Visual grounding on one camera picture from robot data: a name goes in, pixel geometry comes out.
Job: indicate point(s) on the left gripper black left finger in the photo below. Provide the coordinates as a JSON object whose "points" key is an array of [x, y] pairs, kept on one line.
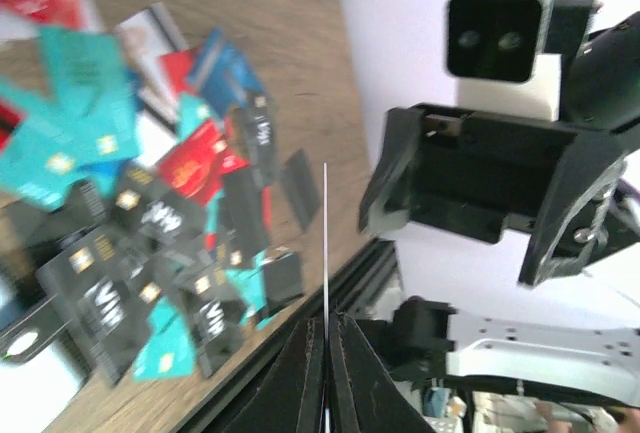
{"points": [[290, 398]]}

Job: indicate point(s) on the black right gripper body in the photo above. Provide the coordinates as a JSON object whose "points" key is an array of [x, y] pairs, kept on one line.
{"points": [[477, 174]]}

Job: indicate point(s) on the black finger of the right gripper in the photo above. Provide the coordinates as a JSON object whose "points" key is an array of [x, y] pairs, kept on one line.
{"points": [[385, 206], [579, 221]]}

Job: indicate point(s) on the black VIP card handled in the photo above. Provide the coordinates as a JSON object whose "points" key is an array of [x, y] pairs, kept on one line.
{"points": [[327, 421]]}

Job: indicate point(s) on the black card blank back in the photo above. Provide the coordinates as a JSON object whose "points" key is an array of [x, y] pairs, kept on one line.
{"points": [[300, 189]]}

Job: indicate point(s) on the black front rail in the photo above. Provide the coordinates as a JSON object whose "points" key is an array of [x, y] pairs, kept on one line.
{"points": [[352, 289]]}

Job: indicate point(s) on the black leather card holder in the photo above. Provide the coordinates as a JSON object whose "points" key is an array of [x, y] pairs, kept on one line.
{"points": [[39, 376]]}

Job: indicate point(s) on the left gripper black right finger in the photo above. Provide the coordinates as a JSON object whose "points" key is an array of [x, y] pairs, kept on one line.
{"points": [[362, 395]]}

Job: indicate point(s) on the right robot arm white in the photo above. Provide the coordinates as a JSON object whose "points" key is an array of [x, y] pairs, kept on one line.
{"points": [[467, 307]]}

